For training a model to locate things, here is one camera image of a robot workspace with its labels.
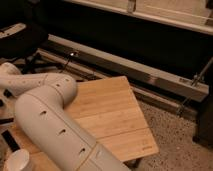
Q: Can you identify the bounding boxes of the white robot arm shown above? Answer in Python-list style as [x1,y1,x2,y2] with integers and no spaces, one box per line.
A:
[0,62,130,171]

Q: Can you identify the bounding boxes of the white ceramic cup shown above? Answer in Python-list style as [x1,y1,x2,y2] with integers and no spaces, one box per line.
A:
[6,149,33,171]

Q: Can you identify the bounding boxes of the light wooden table board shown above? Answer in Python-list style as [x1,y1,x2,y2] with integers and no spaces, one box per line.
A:
[11,75,160,171]

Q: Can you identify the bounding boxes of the black office chair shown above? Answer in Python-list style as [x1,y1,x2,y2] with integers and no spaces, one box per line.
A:
[0,23,48,74]

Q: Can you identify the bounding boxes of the black flat device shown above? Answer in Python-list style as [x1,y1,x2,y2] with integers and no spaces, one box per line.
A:
[2,130,20,152]

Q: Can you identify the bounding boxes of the black cable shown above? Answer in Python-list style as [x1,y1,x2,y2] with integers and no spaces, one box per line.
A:
[59,51,79,73]

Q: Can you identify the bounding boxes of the metal rail beam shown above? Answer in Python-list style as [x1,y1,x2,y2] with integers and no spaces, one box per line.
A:
[40,35,209,102]

